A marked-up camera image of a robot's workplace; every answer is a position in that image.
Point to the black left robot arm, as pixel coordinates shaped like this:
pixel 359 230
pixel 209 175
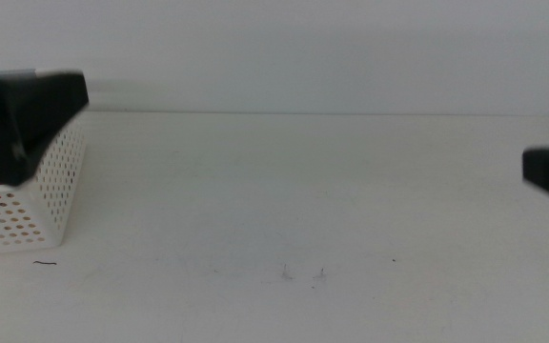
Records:
pixel 17 124

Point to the white perforated plastic basket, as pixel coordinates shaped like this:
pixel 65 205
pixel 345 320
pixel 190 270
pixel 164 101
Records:
pixel 60 190

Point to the small black thread scrap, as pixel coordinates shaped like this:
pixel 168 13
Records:
pixel 45 262

